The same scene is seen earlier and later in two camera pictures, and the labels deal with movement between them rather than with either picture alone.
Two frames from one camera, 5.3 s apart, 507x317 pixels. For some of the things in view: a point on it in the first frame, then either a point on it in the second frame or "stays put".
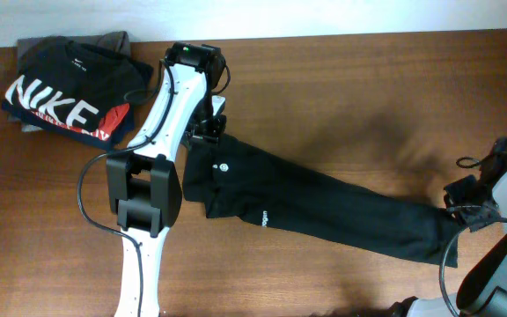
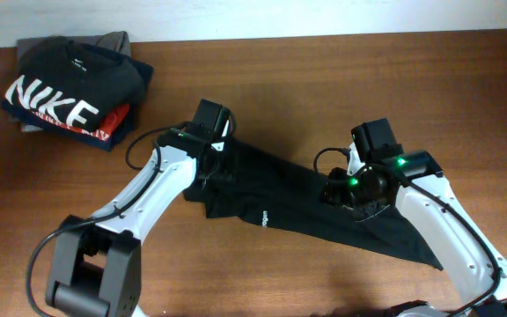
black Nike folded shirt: (77, 81) stays put
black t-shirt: (239, 181) stays put
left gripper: (212, 135) → (228, 167)
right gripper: (451, 200) → (334, 195)
